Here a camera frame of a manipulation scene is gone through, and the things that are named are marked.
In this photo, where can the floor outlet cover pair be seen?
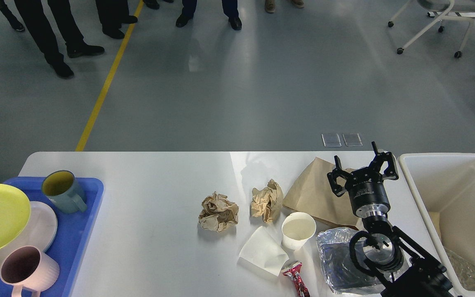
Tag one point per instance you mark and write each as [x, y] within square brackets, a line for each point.
[337, 140]

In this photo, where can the white plastic bin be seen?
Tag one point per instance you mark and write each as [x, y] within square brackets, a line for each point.
[443, 186]

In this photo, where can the flat brown paper bag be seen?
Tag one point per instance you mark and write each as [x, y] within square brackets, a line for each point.
[311, 193]

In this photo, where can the grey-blue mug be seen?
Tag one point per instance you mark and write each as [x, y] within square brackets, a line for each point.
[64, 191]

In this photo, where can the crumpled brown paper ball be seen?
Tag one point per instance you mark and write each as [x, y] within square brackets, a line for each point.
[218, 213]

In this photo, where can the silver foil bag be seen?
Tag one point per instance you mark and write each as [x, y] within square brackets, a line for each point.
[339, 271]

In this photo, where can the crumpled tan paper ball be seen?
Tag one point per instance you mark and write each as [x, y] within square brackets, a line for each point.
[267, 203]

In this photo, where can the crumpled plastic in bin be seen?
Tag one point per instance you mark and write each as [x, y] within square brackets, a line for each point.
[464, 269]

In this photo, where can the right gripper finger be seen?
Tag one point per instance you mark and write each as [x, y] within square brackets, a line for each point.
[382, 167]
[337, 172]

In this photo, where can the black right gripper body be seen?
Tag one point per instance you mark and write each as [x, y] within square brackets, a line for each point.
[366, 196]

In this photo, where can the red snack wrapper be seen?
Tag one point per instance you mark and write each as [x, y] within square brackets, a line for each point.
[293, 271]

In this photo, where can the white paper napkin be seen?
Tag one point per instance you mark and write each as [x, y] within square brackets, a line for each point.
[263, 251]

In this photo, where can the pink ribbed mug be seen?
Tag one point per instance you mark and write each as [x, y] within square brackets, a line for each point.
[30, 269]

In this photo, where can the white round plate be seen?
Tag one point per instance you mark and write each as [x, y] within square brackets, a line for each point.
[39, 232]

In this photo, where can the white paper cup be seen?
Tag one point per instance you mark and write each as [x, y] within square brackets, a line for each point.
[297, 229]

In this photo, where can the blue plastic tray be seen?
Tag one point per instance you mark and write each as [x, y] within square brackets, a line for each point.
[73, 232]

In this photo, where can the white rolling chair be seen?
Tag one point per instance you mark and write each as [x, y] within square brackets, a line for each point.
[441, 10]

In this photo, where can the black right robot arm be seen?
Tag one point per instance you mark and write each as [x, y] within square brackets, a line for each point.
[411, 271]

